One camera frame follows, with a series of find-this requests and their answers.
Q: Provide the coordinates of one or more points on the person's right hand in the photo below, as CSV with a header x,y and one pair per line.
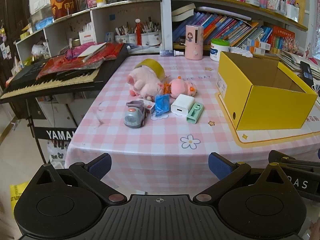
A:
x,y
316,231

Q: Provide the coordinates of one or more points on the red boxed book set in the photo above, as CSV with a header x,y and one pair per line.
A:
x,y
282,38

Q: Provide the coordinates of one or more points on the black electronic keyboard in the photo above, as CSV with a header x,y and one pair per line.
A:
x,y
62,83

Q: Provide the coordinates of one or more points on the white bag with red label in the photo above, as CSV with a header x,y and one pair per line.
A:
x,y
86,37

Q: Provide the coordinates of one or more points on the white flat booklet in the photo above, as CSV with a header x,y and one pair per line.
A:
x,y
91,50

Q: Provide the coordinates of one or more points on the pink checked tablecloth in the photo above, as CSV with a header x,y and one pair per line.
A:
x,y
155,150

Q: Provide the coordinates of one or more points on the pink cylindrical humidifier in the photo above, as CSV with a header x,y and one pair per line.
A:
x,y
193,45

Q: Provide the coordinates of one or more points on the wooden bookshelf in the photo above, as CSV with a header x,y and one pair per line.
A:
x,y
225,1

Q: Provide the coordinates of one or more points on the wall poster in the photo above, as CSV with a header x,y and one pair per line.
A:
x,y
318,17

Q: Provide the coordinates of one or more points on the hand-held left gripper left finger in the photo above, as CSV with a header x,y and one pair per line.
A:
x,y
101,166

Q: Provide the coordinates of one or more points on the stacked white books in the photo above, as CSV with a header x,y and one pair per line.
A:
x,y
183,12

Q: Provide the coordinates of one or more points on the stack of papers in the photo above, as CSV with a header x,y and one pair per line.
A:
x,y
291,60

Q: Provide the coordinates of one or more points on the red plastic bags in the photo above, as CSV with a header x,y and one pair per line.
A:
x,y
75,63

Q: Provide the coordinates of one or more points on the white canister with green lid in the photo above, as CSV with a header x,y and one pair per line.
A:
x,y
218,51

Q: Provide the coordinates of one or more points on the row of colourful leaning books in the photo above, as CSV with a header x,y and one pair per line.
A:
x,y
225,28

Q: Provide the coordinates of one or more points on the red tassel ornament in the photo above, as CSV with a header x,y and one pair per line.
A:
x,y
138,32

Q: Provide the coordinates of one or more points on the white plastic bag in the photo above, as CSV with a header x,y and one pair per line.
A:
x,y
56,155

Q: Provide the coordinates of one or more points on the pale pink pig plush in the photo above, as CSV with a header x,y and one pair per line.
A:
x,y
143,82

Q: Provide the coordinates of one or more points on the yellow plastic bag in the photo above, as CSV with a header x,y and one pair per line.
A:
x,y
17,197

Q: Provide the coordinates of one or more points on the white tissue pack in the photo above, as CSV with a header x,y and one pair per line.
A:
x,y
241,52

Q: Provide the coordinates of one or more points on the blue plastic packet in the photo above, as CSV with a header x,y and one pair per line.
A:
x,y
161,105

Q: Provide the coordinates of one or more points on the black keyboard stand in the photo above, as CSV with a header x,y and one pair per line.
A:
x,y
58,133

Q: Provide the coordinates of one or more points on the black smartphone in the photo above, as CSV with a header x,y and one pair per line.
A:
x,y
307,70

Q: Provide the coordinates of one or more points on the small white red box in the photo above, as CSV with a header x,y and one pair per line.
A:
x,y
149,105

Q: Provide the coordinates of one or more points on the white brush holder cup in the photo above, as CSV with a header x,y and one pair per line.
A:
x,y
151,38
121,38

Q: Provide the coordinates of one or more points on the yellow-edged white box lid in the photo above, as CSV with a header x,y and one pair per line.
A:
x,y
275,136

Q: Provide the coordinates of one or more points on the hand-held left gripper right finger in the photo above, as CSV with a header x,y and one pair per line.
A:
x,y
220,166

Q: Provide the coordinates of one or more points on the yellow tape roll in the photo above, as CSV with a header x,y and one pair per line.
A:
x,y
155,66

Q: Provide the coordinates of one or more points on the yellow cardboard box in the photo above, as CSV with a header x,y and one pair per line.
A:
x,y
270,107

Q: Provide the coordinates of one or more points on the group of pen holders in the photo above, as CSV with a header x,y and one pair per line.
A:
x,y
280,2

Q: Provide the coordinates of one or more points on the pink plush with orange hair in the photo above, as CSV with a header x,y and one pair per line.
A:
x,y
181,86

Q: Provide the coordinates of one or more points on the white shelf unit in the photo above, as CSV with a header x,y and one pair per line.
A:
x,y
100,17

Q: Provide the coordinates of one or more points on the gold cartoon figure box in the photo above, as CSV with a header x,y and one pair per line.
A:
x,y
62,2

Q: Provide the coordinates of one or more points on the white charger block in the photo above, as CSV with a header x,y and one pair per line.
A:
x,y
182,103

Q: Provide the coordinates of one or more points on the grey toy car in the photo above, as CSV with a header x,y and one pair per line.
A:
x,y
135,116

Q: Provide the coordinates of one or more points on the white cabinet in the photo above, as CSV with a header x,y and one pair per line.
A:
x,y
62,115

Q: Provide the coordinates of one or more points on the row of orange white boxes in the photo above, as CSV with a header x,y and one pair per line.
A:
x,y
257,47

